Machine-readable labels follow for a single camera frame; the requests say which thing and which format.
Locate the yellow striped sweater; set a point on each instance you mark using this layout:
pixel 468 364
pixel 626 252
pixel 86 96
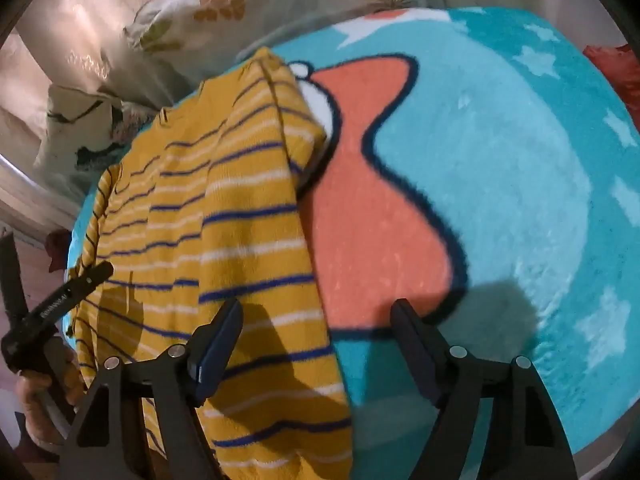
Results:
pixel 240 220

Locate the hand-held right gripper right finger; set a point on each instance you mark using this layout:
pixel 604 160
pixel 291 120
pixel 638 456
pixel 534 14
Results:
pixel 412 345

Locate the cream embroidered cloth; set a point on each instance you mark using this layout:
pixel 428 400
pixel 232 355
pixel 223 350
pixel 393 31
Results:
pixel 65 35

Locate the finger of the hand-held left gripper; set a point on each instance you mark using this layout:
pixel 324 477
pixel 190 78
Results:
pixel 11 280
pixel 75 292

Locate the person's left hand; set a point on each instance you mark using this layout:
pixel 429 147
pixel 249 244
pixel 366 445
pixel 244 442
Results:
pixel 35 410

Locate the white pillow with black print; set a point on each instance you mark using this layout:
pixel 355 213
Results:
pixel 65 115

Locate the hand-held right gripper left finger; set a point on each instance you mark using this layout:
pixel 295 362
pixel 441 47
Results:
pixel 220 350

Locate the blue printed blanket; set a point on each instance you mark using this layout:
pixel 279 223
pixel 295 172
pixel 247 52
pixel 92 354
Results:
pixel 500 185

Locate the multicolour floral cloth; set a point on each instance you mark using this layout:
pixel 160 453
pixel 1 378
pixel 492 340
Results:
pixel 132 122

